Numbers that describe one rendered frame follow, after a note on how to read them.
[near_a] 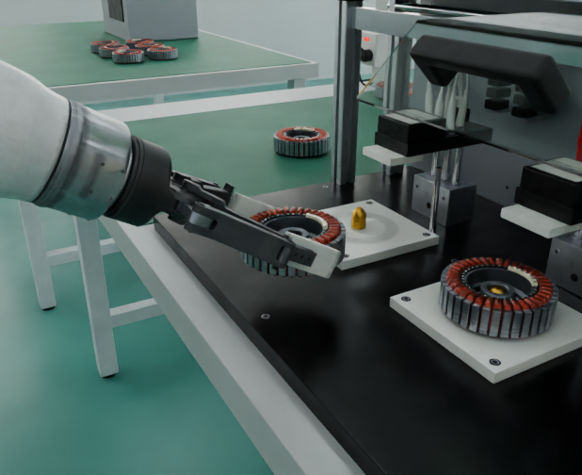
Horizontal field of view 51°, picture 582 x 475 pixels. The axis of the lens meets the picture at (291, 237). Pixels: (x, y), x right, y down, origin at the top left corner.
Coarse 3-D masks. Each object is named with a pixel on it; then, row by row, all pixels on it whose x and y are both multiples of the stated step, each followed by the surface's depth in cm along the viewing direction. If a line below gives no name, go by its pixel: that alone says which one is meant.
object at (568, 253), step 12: (552, 240) 69; (564, 240) 68; (576, 240) 68; (552, 252) 70; (564, 252) 68; (576, 252) 67; (552, 264) 70; (564, 264) 69; (576, 264) 67; (552, 276) 70; (564, 276) 69; (576, 276) 67; (576, 288) 68
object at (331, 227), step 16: (288, 208) 69; (272, 224) 67; (288, 224) 68; (304, 224) 68; (320, 224) 66; (336, 224) 65; (320, 240) 61; (336, 240) 62; (272, 272) 61; (288, 272) 61; (304, 272) 61
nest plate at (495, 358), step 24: (432, 288) 67; (408, 312) 63; (432, 312) 63; (576, 312) 63; (432, 336) 60; (456, 336) 59; (480, 336) 59; (528, 336) 59; (552, 336) 59; (576, 336) 59; (480, 360) 55; (504, 360) 55; (528, 360) 55
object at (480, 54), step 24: (432, 48) 40; (456, 48) 39; (480, 48) 37; (504, 48) 36; (432, 72) 42; (456, 72) 43; (480, 72) 37; (504, 72) 35; (528, 72) 34; (552, 72) 34; (528, 96) 35; (552, 96) 35
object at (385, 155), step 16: (384, 128) 80; (400, 128) 77; (416, 128) 76; (432, 128) 78; (384, 144) 80; (400, 144) 78; (416, 144) 77; (432, 144) 78; (448, 144) 80; (464, 144) 81; (384, 160) 78; (400, 160) 77; (416, 160) 79; (432, 160) 87; (448, 160) 85; (448, 176) 86
